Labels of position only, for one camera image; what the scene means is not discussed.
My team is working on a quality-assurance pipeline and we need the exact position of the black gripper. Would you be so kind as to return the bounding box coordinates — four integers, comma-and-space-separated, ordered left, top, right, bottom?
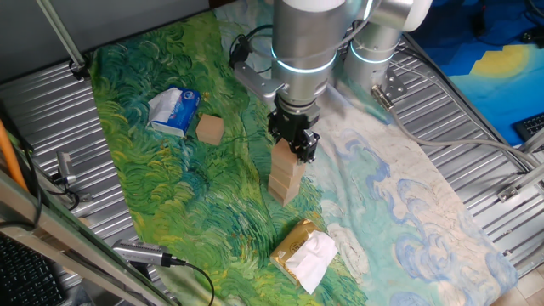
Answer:
267, 101, 322, 165

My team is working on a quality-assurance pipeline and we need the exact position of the large wooden cube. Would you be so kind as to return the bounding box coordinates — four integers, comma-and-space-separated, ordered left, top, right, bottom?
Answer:
267, 173, 302, 200
195, 113, 225, 147
270, 160, 307, 188
268, 185, 299, 208
270, 138, 306, 176

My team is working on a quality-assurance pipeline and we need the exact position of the gold tissue pack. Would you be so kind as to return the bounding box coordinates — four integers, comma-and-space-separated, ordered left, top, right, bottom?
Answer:
269, 218, 340, 296

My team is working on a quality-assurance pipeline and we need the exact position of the green blue painted cloth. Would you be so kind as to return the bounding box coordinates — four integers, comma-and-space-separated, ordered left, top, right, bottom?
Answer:
88, 0, 520, 306

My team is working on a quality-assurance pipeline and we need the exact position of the blue tissue pack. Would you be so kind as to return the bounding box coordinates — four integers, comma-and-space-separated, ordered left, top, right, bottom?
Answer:
147, 86, 201, 139

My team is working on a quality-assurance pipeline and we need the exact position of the blue yellow patterned mat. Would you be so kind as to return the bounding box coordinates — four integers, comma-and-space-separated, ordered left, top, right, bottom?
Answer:
403, 0, 544, 148

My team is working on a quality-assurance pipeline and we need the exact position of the black keyboard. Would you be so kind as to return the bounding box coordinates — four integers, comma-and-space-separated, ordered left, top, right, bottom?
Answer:
512, 110, 544, 144
0, 235, 67, 306

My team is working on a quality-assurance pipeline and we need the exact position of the grey stand pole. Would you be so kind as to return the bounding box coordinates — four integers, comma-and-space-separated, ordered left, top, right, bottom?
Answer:
36, 0, 93, 82

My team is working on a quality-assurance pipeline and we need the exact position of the orange tube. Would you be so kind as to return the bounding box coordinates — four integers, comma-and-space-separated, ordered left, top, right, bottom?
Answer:
0, 119, 29, 192

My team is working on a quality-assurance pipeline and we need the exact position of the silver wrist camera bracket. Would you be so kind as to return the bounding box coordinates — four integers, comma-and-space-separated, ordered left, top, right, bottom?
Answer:
232, 61, 286, 106

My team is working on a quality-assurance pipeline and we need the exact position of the grey hose with connector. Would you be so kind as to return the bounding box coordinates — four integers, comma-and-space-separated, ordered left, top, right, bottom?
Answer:
370, 83, 543, 169

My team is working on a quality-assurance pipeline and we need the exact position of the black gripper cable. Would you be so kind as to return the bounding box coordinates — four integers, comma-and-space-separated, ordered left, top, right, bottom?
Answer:
228, 24, 275, 70

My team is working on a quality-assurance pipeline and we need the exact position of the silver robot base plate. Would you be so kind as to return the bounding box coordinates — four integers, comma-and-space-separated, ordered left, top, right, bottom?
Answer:
379, 69, 410, 104

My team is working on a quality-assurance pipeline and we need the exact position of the black camera cable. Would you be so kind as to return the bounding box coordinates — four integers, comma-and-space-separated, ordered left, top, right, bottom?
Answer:
161, 253, 216, 306

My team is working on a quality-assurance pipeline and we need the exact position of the silver camera on frame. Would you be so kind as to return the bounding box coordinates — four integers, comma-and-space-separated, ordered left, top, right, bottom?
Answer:
111, 237, 171, 269

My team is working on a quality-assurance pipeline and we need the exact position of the grey camera on stand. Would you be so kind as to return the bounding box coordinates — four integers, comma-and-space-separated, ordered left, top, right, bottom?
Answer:
54, 150, 93, 203

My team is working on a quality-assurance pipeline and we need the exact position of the aluminium profile rail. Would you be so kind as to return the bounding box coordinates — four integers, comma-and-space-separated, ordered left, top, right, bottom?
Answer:
496, 163, 544, 203

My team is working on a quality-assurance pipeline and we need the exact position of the aluminium frame beam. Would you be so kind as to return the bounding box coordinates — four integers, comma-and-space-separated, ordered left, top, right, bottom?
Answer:
0, 169, 179, 306

